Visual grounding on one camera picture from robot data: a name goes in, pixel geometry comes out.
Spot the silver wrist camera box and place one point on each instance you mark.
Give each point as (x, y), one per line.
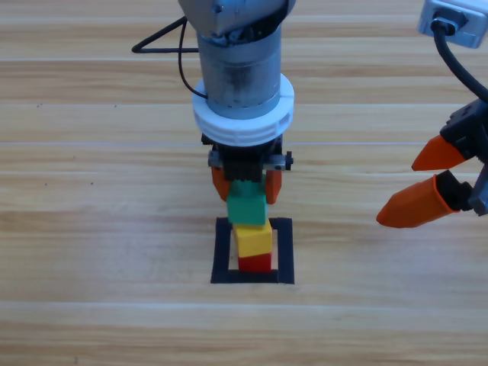
(476, 36)

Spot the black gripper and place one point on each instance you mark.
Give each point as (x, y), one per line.
(472, 129)
(244, 160)

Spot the black tape square outline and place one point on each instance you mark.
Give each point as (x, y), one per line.
(221, 259)

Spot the red cube block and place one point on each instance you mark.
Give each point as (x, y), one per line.
(254, 264)

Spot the green cube block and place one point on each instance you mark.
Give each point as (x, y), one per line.
(246, 209)

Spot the yellow cube block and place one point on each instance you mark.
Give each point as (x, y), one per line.
(251, 240)

